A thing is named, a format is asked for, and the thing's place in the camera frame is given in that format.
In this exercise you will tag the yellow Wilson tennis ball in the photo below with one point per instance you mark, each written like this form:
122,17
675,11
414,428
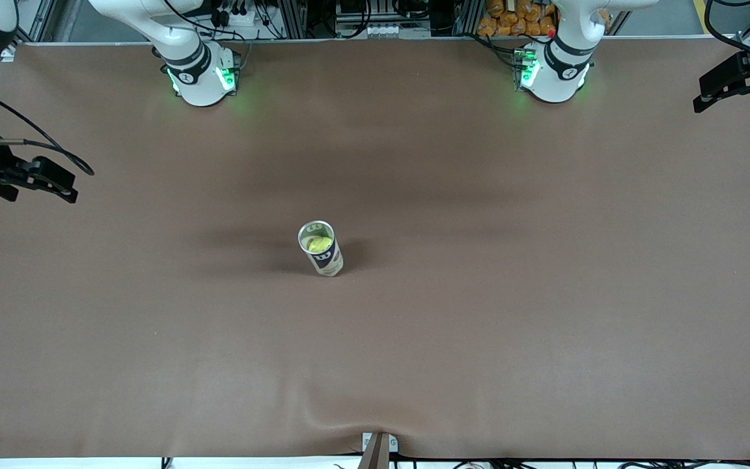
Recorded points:
319,245

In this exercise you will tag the clear Wilson tennis ball can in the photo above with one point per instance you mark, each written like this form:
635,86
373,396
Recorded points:
328,260

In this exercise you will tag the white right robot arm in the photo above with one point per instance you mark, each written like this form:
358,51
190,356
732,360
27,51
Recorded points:
196,85

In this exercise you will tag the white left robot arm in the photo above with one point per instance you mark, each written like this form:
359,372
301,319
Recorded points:
557,81

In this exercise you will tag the orange packaged goods pile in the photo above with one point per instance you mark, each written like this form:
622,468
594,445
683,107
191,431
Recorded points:
518,19

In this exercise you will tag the white power strip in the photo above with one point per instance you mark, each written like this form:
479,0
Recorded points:
245,19

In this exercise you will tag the brown table mat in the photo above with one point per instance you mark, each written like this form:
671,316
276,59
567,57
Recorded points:
544,293

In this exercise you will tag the aluminium equipment rack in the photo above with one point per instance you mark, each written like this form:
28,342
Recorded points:
381,26

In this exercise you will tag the metal table edge clamp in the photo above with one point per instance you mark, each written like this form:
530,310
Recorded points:
378,453

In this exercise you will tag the metal corner bracket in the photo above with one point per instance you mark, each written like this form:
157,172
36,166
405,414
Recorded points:
8,53
749,43

